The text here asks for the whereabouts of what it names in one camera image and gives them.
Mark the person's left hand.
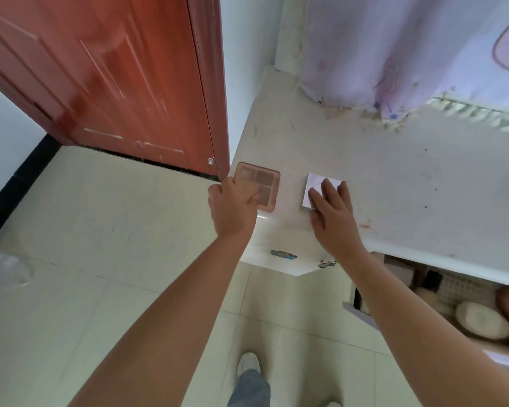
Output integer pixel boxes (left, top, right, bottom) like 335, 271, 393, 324
207, 176, 260, 241

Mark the person's right hand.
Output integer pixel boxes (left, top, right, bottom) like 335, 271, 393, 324
307, 178, 368, 261

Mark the small white square box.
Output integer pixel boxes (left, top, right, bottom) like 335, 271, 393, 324
301, 173, 345, 212

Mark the pink eyeshadow palette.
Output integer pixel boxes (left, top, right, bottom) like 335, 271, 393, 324
234, 162, 281, 213

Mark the person's right forearm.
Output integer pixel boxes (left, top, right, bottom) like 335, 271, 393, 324
327, 246, 509, 407

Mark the person's left forearm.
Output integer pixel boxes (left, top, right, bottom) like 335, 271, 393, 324
68, 232, 255, 407

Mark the white cabinet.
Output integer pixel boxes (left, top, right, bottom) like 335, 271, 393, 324
230, 65, 509, 290

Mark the small cardboard box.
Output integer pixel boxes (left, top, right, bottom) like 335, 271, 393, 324
383, 256, 416, 288

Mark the open white drawer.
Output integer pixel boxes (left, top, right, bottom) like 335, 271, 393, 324
343, 251, 509, 378

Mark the lilac printed curtain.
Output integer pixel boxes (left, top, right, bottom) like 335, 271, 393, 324
300, 0, 509, 122

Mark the white mesh basket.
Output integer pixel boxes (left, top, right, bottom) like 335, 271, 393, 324
440, 271, 499, 310

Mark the person's blue jeans leg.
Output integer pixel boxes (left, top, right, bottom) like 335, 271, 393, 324
227, 369, 271, 407

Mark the red-brown wooden door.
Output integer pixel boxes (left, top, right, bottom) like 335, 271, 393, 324
0, 0, 219, 177

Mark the round beige powder puff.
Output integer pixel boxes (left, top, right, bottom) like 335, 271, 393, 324
455, 302, 509, 341

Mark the black baseboard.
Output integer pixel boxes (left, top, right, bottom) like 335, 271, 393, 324
0, 134, 62, 246

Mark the clear plastic bag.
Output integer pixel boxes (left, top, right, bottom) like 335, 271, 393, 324
0, 246, 34, 306

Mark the red-brown door frame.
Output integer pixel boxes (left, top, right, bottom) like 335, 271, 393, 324
186, 0, 231, 181

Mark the white window rail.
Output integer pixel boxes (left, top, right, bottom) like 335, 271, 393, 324
426, 96, 509, 142

